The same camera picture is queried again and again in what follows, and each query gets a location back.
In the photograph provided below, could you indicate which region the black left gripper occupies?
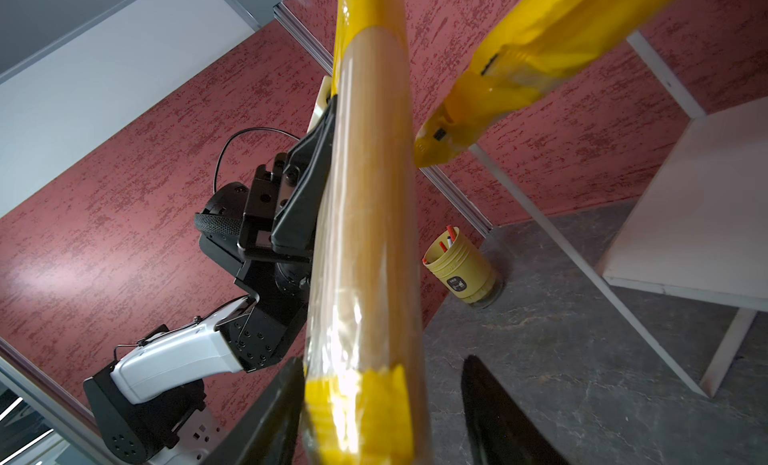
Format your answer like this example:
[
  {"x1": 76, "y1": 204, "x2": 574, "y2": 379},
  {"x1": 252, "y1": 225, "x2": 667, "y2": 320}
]
[{"x1": 237, "y1": 96, "x2": 338, "y2": 264}]

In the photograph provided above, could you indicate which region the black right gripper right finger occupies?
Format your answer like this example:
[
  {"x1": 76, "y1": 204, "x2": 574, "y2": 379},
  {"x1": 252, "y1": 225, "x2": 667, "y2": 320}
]
[{"x1": 461, "y1": 355, "x2": 567, "y2": 464}]

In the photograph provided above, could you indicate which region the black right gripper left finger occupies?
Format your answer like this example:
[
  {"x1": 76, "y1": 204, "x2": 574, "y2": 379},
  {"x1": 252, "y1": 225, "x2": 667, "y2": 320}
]
[{"x1": 202, "y1": 358, "x2": 304, "y2": 465}]

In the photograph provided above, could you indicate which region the yellow pasta bag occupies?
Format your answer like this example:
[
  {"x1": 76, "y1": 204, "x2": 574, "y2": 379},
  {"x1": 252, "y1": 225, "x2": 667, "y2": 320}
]
[
  {"x1": 304, "y1": 0, "x2": 432, "y2": 464},
  {"x1": 414, "y1": 0, "x2": 674, "y2": 168}
]

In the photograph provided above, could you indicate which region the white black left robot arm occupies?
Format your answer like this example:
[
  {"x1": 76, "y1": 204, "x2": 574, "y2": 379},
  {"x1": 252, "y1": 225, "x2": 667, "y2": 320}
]
[{"x1": 84, "y1": 96, "x2": 337, "y2": 464}]

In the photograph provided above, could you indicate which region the white two-tier shelf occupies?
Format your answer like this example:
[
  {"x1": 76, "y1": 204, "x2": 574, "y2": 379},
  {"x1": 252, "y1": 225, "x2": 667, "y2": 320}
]
[{"x1": 472, "y1": 32, "x2": 767, "y2": 398}]

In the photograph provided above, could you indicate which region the white power strip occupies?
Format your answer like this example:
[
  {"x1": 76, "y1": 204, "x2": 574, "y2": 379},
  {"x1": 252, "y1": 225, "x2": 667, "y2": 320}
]
[{"x1": 148, "y1": 408, "x2": 226, "y2": 465}]

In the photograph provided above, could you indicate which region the yellow chopstick holder cup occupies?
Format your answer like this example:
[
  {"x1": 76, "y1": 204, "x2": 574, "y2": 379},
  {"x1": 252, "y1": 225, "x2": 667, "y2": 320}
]
[{"x1": 422, "y1": 225, "x2": 504, "y2": 308}]

